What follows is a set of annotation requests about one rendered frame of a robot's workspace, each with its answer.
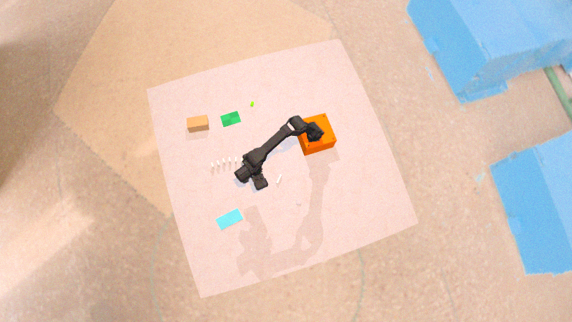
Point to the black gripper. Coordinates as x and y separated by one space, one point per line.
258 178

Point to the green domino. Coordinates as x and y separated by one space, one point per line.
230 119

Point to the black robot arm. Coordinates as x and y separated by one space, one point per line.
254 159

